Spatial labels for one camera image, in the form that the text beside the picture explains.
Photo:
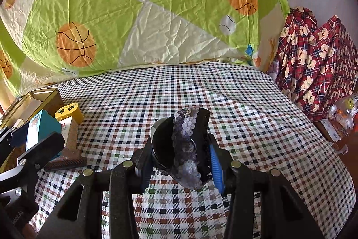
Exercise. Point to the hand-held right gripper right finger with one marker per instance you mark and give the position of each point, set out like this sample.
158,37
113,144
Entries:
216,171

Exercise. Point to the cardboard box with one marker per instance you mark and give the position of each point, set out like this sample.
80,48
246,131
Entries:
330,129

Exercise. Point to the black sequined hair clip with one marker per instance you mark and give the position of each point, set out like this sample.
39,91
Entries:
184,143

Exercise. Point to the cork textured box white label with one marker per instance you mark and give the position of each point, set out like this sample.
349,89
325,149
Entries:
71,135

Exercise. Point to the clear plastic bags pile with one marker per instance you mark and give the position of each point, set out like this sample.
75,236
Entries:
344,115

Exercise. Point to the green cream ball-print bedsheet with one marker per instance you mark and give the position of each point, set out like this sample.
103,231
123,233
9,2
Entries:
139,3

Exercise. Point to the dark brown flat comb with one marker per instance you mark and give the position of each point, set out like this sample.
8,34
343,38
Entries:
70,160

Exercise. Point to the yellow face box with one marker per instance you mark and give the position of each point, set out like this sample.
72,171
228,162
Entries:
71,115

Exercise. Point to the red plaid bear-print cloth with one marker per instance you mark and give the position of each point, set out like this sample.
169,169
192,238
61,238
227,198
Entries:
316,59

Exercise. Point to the checkered tablecloth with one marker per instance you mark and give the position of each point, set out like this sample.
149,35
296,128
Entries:
223,101

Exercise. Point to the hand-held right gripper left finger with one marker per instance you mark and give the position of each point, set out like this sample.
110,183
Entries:
145,177

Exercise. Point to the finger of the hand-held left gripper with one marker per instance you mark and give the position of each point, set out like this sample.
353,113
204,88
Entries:
18,134
47,145

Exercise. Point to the teal box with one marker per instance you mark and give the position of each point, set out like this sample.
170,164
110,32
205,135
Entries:
50,122

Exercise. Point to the gold metal tin box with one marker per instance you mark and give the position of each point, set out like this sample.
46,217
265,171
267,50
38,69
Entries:
47,101

